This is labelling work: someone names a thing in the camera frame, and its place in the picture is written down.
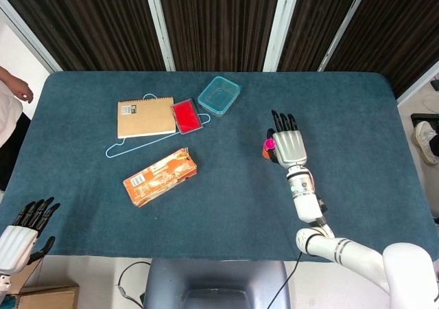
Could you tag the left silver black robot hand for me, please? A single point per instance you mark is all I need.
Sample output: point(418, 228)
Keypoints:
point(17, 243)

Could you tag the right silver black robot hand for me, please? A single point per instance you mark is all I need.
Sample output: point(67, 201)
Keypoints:
point(289, 147)

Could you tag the pink plastic cup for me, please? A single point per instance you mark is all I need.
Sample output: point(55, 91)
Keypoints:
point(269, 145)

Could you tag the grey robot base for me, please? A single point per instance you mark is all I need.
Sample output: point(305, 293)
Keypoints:
point(216, 281)

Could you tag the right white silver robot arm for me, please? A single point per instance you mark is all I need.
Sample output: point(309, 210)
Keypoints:
point(305, 199)

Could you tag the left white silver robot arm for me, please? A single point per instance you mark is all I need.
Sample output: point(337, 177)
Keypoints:
point(4, 281)

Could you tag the orange plastic cup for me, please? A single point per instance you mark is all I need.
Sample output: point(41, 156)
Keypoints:
point(265, 154)

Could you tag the brown cardboard carton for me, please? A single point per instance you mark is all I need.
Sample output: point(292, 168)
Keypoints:
point(48, 297)

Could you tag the teal table cloth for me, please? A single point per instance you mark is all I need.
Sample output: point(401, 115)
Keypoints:
point(223, 202)

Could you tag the clear container with teal lid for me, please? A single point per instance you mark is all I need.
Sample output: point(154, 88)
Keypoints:
point(219, 94)

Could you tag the red ink pad case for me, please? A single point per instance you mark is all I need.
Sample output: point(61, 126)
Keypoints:
point(187, 116)

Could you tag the bystander person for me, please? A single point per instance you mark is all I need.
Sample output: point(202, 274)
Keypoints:
point(8, 116)

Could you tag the orange worn cardboard box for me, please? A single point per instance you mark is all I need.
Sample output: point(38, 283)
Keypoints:
point(157, 178)

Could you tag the beige sneaker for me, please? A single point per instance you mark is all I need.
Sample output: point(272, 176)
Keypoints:
point(425, 140)

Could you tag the brown spiral notebook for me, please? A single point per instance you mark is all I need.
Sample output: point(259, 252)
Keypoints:
point(144, 118)

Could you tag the white partition post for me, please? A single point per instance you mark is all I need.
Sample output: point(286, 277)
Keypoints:
point(159, 27)
point(31, 37)
point(343, 27)
point(281, 27)

